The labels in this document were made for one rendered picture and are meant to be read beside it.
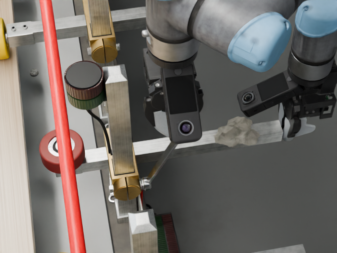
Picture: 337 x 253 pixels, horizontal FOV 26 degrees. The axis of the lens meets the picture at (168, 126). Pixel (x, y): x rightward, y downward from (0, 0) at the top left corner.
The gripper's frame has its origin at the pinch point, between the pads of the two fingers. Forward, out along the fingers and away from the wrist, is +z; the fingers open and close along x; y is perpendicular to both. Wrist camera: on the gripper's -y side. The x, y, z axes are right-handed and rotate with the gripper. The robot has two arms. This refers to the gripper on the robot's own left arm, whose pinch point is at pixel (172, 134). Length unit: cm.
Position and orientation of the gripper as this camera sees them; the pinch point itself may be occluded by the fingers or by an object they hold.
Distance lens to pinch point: 117.9
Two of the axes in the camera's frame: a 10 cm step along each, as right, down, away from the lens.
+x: -9.8, 1.4, -1.1
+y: -1.8, -8.2, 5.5
